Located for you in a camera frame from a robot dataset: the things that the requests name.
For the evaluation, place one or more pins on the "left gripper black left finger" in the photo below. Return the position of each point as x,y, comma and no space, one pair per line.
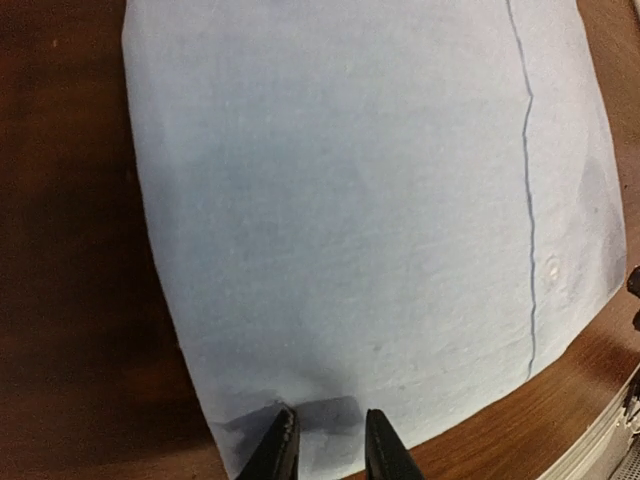
277,455

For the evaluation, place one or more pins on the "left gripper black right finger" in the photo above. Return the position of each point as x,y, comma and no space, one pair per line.
386,457

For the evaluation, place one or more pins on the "light blue long sleeve shirt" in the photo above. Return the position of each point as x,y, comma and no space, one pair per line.
405,205

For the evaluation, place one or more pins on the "front aluminium rail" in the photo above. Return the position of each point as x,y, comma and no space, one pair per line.
601,449

